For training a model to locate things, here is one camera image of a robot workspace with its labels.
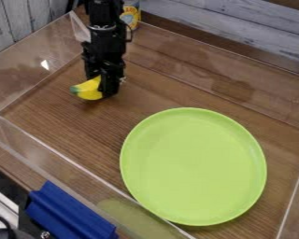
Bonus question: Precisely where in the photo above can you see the yellow labelled can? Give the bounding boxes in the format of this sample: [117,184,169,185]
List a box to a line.
[122,0,141,30]

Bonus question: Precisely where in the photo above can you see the clear acrylic enclosure wall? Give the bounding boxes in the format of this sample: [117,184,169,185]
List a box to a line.
[0,17,299,239]

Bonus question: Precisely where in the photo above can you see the yellow toy banana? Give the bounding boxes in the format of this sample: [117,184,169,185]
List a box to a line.
[70,77,103,101]

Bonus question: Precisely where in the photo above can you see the black cable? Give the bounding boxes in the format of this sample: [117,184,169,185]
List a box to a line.
[0,214,19,239]

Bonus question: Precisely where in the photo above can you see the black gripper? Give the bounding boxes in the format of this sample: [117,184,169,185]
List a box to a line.
[83,22,130,97]

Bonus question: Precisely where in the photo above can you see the green round plate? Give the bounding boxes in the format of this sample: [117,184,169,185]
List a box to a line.
[121,107,268,226]

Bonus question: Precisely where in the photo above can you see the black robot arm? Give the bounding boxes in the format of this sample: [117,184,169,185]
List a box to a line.
[78,0,129,100]

